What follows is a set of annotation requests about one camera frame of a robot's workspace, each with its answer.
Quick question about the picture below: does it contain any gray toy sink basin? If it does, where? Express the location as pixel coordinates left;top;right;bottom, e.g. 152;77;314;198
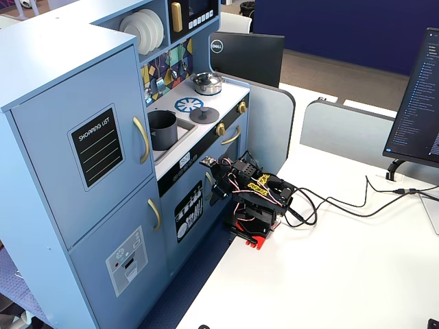
150;117;200;164

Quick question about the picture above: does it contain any gray round lid with knob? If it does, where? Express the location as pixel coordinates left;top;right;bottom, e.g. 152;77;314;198
189;106;221;124

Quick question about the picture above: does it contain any dark blue partition panel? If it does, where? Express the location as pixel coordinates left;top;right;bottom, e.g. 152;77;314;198
251;0;439;77

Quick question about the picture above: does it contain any black waste bin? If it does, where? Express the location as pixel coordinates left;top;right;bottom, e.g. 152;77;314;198
239;1;256;19

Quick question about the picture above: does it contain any thin black cable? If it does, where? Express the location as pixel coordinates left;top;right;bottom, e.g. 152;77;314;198
322;175;439;208

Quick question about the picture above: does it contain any metal slotted spatula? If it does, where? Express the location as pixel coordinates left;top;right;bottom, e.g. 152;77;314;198
154;57;166;94

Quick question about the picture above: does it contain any light blue toy kitchen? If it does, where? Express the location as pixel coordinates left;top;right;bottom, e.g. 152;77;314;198
0;0;252;329

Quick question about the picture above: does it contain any gold fridge door handle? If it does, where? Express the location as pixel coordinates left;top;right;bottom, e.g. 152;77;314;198
132;116;151;165
147;198;163;232

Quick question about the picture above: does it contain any stainless steel pot with lid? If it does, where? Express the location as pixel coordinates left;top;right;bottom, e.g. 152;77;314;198
190;71;224;96

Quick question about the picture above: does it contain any gold dishwasher door handle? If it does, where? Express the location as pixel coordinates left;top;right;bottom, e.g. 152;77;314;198
204;171;215;202

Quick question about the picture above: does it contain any gray rounded desk divider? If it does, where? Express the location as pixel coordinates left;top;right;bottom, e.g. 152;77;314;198
219;73;297;174
299;99;439;188

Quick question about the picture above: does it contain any gray cylindrical pot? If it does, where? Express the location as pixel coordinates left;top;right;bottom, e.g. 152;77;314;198
147;110;179;151

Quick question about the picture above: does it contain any white plate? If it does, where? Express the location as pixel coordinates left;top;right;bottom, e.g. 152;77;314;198
119;12;152;56
139;8;165;47
132;10;161;52

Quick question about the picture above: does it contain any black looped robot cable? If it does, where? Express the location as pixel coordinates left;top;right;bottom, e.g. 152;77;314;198
283;186;439;230

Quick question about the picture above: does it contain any black monitor with lit screen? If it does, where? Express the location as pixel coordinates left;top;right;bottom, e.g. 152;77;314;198
381;27;439;169

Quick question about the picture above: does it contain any gold microwave handle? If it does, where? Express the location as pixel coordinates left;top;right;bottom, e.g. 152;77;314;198
170;1;183;34

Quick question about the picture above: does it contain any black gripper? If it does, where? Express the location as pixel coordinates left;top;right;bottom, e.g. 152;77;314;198
209;158;257;207

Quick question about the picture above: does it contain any black toy microwave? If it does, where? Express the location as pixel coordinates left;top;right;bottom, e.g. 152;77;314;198
167;0;221;45

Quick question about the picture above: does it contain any black Dell monitor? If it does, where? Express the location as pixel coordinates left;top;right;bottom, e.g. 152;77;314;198
209;31;286;90

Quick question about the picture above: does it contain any silver monitor stand base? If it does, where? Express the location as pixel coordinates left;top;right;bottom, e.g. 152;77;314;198
418;190;439;236

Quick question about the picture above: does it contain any metal hanging ladle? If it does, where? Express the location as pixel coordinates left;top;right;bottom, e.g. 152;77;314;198
169;51;179;81

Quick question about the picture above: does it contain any gold oven door handle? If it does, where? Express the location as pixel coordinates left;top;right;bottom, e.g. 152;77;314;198
220;125;242;146

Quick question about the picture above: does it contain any red robot base clamp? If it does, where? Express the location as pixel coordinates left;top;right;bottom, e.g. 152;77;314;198
224;219;283;252

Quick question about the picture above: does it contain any black shopping list chalkboard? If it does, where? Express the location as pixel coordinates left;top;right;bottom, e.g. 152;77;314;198
67;103;126;193

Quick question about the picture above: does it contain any metal skimmer spoon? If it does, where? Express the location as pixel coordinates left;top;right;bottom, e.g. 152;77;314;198
143;66;154;106

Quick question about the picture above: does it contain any white chair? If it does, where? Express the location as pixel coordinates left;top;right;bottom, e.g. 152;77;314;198
218;11;253;35

